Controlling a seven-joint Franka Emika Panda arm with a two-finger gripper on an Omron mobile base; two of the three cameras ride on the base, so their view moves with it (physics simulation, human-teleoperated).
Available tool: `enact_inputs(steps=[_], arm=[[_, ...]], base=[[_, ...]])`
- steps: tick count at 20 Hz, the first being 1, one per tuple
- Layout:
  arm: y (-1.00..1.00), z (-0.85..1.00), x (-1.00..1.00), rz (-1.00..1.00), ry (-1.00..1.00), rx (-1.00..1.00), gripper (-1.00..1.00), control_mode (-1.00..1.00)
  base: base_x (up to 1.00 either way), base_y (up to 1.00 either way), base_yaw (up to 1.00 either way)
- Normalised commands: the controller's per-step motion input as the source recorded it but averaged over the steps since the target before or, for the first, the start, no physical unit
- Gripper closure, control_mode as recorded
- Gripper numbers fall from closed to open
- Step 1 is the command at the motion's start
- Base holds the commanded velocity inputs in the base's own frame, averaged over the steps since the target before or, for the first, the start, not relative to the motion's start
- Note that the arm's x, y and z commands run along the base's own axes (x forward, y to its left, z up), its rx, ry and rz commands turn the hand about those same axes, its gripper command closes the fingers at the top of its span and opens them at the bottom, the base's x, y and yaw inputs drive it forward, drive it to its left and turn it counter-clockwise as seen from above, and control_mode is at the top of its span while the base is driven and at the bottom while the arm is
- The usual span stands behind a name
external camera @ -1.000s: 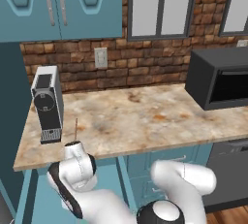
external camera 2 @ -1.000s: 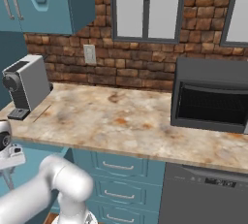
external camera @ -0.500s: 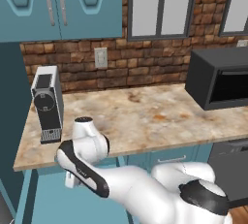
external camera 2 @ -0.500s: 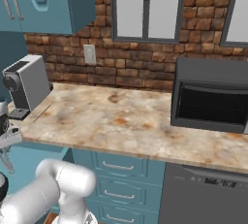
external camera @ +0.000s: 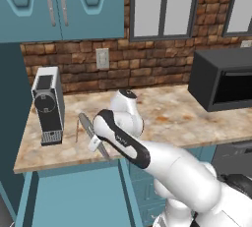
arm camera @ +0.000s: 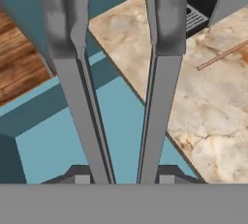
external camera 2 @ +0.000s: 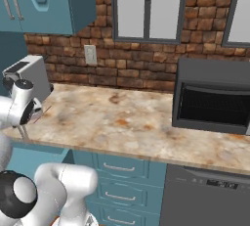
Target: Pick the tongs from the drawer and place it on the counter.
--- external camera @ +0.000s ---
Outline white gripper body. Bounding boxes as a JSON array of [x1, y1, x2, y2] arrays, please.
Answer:
[[87, 141, 99, 154]]

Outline teal open drawer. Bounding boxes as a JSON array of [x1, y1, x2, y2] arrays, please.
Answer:
[[14, 157, 144, 227]]

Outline silver black coffee machine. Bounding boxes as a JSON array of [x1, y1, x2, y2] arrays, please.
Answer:
[[31, 66, 66, 147]]

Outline dark teal tall cabinet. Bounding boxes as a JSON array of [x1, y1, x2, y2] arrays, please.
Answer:
[[0, 41, 34, 220]]

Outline teal upper cupboard door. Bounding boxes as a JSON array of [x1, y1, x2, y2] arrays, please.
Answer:
[[0, 0, 64, 44], [60, 0, 126, 41]]

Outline black microwave oven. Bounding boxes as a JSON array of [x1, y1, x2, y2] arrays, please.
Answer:
[[187, 46, 252, 113]]

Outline grey dishwasher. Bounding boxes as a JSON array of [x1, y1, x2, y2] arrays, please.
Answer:
[[211, 140, 252, 186]]

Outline grey framed window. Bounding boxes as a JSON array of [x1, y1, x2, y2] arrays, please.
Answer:
[[129, 0, 202, 42], [221, 0, 252, 38]]

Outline white wall outlet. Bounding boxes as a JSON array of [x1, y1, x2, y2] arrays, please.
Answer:
[[239, 39, 252, 49], [94, 47, 110, 71]]

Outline silver cupboard door handle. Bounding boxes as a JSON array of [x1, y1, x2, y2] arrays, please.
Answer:
[[56, 0, 70, 28], [43, 0, 57, 28]]

